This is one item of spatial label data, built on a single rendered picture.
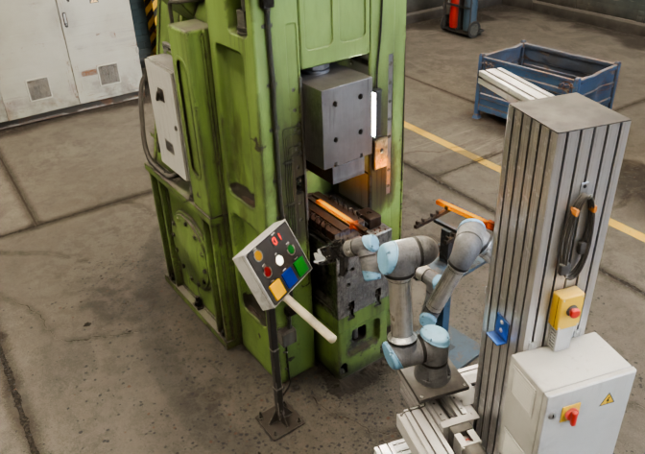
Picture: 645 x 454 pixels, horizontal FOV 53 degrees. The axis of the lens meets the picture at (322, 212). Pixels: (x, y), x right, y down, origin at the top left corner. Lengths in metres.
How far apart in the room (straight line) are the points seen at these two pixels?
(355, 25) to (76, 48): 5.30
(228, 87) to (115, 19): 4.94
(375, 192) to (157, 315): 1.79
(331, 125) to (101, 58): 5.41
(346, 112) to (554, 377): 1.53
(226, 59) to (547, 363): 2.00
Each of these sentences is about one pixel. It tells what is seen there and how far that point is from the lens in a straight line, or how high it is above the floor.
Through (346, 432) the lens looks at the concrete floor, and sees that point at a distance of 3.66.
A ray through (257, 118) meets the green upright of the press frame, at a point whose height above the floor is 1.65.
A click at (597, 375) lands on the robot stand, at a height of 1.23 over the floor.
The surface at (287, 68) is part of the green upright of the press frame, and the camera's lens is 3.00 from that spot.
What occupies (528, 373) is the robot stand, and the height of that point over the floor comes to 1.23.
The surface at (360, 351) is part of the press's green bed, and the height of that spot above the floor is 0.15.
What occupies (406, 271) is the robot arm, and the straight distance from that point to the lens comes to 2.40.
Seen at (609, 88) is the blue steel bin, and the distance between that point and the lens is 7.23.
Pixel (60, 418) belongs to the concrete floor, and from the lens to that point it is 4.06.
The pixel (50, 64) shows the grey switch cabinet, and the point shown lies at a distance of 8.06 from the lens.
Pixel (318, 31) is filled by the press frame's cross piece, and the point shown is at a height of 1.99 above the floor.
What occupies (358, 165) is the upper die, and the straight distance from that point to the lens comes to 3.25.
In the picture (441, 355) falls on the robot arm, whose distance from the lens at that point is 2.66.
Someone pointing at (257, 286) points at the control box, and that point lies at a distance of 2.89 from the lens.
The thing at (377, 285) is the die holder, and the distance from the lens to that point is 3.65.
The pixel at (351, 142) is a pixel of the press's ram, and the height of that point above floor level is 1.46.
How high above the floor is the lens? 2.76
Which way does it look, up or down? 30 degrees down
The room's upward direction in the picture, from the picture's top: 2 degrees counter-clockwise
